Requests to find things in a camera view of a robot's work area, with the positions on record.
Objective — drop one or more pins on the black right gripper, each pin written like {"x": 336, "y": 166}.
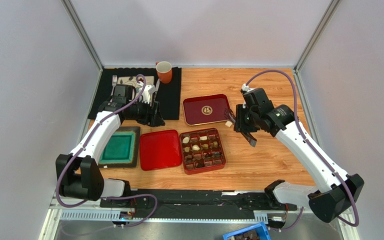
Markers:
{"x": 240, "y": 119}

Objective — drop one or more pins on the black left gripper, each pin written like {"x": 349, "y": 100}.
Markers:
{"x": 154, "y": 119}

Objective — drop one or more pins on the red tin lid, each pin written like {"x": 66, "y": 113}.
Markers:
{"x": 160, "y": 150}

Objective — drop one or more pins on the white round chocolate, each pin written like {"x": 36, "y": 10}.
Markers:
{"x": 195, "y": 147}
{"x": 186, "y": 140}

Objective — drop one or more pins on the red chocolate serving tray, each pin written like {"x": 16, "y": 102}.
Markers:
{"x": 205, "y": 109}

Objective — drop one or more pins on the red chocolate box with tray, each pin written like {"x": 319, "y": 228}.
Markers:
{"x": 203, "y": 160}

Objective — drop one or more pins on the metal serving tongs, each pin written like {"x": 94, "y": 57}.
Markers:
{"x": 242, "y": 123}

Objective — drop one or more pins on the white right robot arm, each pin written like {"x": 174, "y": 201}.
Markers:
{"x": 334, "y": 191}

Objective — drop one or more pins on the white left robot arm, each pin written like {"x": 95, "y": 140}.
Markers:
{"x": 78, "y": 173}

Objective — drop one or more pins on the black cloth placemat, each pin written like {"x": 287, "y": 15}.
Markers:
{"x": 168, "y": 95}

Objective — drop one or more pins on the floral square plate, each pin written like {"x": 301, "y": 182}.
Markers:
{"x": 131, "y": 81}

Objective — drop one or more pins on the turquoise glazed dark plate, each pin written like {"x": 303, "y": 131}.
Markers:
{"x": 122, "y": 149}

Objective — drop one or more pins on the orange mug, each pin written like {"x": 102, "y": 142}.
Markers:
{"x": 164, "y": 71}

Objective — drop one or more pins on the silver fork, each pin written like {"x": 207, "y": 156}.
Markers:
{"x": 114, "y": 80}

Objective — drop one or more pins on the blue plastic bin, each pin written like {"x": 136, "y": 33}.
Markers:
{"x": 257, "y": 231}

